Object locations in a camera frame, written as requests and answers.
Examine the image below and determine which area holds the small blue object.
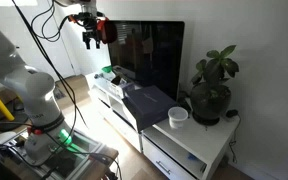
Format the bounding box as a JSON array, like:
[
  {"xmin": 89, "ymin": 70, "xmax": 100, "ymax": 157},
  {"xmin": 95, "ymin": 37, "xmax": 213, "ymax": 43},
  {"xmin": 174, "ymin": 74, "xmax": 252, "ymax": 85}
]
[{"xmin": 187, "ymin": 153, "xmax": 199, "ymax": 162}]

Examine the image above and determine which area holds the dark round plant pot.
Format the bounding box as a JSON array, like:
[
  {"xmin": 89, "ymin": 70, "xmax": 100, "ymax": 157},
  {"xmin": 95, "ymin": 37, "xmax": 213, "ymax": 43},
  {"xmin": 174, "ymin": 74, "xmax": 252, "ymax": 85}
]
[{"xmin": 189, "ymin": 82, "xmax": 233, "ymax": 127}]

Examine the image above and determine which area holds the white plastic cup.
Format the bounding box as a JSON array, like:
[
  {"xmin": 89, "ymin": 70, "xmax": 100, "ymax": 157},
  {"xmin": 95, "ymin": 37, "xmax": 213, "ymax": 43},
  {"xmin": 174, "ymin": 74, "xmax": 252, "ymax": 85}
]
[{"xmin": 167, "ymin": 106, "xmax": 189, "ymax": 130}]

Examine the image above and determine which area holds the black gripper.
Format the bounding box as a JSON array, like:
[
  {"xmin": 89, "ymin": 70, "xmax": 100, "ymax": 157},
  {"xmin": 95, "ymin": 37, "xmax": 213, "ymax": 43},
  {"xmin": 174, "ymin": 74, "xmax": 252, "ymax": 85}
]
[{"xmin": 73, "ymin": 11, "xmax": 106, "ymax": 50}]

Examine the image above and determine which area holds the dark blue gift box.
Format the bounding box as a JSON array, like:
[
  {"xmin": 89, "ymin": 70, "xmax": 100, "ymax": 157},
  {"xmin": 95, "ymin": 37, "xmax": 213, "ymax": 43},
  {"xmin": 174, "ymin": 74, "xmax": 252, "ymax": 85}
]
[{"xmin": 121, "ymin": 85, "xmax": 179, "ymax": 132}]

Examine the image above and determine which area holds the metal robot base table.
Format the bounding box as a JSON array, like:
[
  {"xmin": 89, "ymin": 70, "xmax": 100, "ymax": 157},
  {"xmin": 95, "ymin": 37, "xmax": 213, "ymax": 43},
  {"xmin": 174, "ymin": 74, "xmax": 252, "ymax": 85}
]
[{"xmin": 3, "ymin": 128, "xmax": 120, "ymax": 180}]

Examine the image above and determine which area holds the green glowing base light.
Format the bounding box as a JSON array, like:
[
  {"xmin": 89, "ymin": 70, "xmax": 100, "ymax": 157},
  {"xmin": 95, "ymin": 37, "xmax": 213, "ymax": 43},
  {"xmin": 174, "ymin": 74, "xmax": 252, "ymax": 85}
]
[{"xmin": 58, "ymin": 129, "xmax": 74, "ymax": 146}]

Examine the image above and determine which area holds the green leafy house plant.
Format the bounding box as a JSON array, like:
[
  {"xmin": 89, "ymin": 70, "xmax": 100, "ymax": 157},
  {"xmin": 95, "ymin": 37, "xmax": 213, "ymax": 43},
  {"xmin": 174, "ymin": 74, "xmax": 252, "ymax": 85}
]
[{"xmin": 189, "ymin": 44, "xmax": 240, "ymax": 88}]

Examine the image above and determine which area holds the white door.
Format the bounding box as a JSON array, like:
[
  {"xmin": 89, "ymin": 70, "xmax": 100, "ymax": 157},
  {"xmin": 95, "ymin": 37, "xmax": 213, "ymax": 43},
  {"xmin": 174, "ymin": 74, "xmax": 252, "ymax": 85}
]
[{"xmin": 17, "ymin": 0, "xmax": 77, "ymax": 81}]

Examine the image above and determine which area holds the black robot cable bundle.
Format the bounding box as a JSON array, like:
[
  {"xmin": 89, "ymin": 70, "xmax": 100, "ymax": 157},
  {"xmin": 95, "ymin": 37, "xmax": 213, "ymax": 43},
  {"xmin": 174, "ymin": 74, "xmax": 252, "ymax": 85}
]
[{"xmin": 12, "ymin": 0, "xmax": 89, "ymax": 129}]

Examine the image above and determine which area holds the green plastic bin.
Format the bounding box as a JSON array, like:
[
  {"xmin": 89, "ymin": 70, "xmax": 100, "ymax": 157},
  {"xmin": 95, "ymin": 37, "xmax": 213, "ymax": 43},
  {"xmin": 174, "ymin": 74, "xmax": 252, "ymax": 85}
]
[{"xmin": 101, "ymin": 65, "xmax": 114, "ymax": 74}]

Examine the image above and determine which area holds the thin black adapter cable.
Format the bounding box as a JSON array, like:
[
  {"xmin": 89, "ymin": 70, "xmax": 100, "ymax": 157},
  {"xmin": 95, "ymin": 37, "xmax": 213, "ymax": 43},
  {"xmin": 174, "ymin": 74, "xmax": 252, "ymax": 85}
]
[{"xmin": 228, "ymin": 114, "xmax": 242, "ymax": 164}]

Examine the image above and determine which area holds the black power adapter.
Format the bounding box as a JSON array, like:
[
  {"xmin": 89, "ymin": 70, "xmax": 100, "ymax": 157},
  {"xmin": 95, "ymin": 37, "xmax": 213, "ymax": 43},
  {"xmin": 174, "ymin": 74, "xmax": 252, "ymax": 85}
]
[{"xmin": 225, "ymin": 109, "xmax": 240, "ymax": 119}]

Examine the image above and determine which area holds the black floor stand base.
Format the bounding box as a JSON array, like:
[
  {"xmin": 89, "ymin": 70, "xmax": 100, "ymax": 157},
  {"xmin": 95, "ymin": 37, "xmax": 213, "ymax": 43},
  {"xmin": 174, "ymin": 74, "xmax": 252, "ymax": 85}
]
[{"xmin": 0, "ymin": 99, "xmax": 29, "ymax": 133}]

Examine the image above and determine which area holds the white television stand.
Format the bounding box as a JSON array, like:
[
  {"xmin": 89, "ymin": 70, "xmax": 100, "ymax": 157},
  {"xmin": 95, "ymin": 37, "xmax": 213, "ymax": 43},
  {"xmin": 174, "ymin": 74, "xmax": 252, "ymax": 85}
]
[{"xmin": 84, "ymin": 71, "xmax": 241, "ymax": 180}]

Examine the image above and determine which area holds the white paper sheet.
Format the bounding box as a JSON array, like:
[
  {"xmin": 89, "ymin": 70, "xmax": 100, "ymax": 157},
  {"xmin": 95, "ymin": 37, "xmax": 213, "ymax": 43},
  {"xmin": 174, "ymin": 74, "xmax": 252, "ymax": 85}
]
[{"xmin": 102, "ymin": 71, "xmax": 117, "ymax": 82}]

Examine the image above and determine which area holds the black flat screen television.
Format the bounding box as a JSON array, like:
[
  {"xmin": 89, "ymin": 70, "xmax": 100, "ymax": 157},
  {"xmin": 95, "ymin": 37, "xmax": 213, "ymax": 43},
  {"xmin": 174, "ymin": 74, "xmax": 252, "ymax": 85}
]
[{"xmin": 104, "ymin": 20, "xmax": 186, "ymax": 102}]

